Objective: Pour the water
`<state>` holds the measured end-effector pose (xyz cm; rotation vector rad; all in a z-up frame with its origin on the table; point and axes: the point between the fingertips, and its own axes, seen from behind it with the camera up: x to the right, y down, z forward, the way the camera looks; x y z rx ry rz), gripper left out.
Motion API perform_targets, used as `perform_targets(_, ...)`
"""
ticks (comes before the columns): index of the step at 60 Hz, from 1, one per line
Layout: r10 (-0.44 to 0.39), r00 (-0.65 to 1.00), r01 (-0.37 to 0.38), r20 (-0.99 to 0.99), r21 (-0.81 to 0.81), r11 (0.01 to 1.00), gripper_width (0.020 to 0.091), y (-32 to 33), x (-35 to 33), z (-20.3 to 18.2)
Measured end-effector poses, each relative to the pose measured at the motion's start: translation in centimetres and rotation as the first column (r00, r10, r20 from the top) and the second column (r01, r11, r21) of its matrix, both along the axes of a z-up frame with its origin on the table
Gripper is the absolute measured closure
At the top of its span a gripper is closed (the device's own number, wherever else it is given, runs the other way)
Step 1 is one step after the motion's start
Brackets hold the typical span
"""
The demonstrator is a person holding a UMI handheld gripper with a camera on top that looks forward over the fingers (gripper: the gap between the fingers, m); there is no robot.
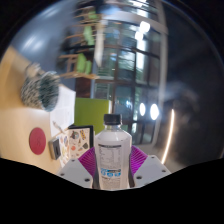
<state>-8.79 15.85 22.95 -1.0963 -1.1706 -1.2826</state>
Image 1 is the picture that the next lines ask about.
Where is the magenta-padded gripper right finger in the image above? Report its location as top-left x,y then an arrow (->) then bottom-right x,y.
128,144 -> 172,188

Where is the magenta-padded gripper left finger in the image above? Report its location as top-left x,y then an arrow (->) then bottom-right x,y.
56,146 -> 101,190

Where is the clear black-capped drink bottle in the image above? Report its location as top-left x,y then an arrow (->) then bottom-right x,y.
94,113 -> 133,191

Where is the small dark grey box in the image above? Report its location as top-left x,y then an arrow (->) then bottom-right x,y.
48,137 -> 63,161

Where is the long curved ceiling light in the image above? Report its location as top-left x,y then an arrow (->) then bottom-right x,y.
160,108 -> 176,165

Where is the flat round red coaster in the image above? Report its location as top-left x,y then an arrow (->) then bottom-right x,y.
28,127 -> 47,156

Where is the round pendant lamps group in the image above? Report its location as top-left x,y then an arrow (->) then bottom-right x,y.
134,19 -> 160,122

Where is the green upholstered bench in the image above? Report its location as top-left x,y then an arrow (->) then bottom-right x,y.
73,97 -> 113,134

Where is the speckled black-and-white cup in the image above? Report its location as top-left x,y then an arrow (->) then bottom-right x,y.
20,63 -> 61,113

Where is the large dark-framed window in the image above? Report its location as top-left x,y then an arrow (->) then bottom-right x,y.
93,0 -> 168,144

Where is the wooden green-seated chairs group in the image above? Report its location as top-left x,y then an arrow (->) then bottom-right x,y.
58,6 -> 101,81

